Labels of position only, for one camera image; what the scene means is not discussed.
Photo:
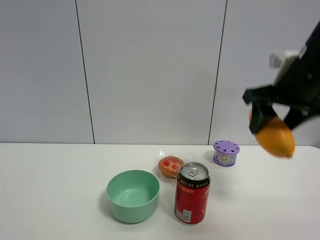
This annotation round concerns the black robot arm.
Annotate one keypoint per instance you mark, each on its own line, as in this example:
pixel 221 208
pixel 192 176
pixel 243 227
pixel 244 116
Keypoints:
pixel 310 48

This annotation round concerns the green bowl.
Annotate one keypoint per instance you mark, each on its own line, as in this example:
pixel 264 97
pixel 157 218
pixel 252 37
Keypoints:
pixel 133 195

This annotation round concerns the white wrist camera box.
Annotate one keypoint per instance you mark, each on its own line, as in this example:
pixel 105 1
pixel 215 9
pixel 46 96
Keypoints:
pixel 281 60

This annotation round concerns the wrapped pastry with red topping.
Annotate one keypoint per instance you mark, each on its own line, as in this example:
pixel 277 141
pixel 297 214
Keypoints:
pixel 167 166

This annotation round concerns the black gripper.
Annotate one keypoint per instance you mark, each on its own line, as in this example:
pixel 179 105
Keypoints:
pixel 297 85

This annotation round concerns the red drink can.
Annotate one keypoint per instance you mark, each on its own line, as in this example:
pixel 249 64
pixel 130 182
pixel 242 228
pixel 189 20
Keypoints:
pixel 192 192

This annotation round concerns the purple air freshener jar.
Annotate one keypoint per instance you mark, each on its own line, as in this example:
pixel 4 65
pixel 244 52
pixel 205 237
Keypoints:
pixel 225 153

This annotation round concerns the orange fruit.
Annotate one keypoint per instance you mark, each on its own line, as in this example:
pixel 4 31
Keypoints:
pixel 276 138

